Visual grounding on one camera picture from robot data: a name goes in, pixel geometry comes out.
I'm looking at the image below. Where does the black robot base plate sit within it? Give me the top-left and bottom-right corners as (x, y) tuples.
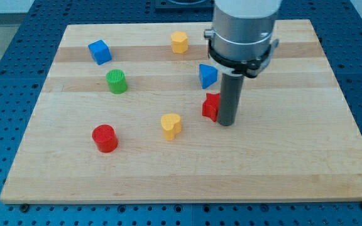
(153, 0), (214, 12)

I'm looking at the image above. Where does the yellow heart block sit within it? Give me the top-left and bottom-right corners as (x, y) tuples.
(160, 113), (182, 141)

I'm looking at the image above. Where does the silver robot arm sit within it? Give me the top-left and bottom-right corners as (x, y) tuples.
(204, 0), (282, 126)

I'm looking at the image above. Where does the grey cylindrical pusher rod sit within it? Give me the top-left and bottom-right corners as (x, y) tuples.
(217, 73), (244, 126)

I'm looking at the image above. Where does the wooden board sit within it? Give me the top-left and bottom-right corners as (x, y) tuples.
(0, 19), (362, 204)

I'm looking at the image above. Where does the green cylinder block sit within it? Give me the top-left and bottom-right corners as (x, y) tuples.
(106, 69), (128, 94)

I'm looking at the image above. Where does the red star block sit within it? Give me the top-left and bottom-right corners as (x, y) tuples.
(202, 93), (221, 122)

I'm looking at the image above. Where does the yellow hexagon block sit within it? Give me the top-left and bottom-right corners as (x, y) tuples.
(170, 31), (189, 54)

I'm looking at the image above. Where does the blue cube block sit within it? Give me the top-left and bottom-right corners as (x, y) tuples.
(88, 40), (112, 65)

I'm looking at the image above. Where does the red cylinder block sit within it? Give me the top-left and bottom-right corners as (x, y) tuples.
(92, 124), (119, 153)

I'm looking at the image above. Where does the blue triangle block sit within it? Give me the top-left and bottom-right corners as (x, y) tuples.
(199, 64), (218, 89)

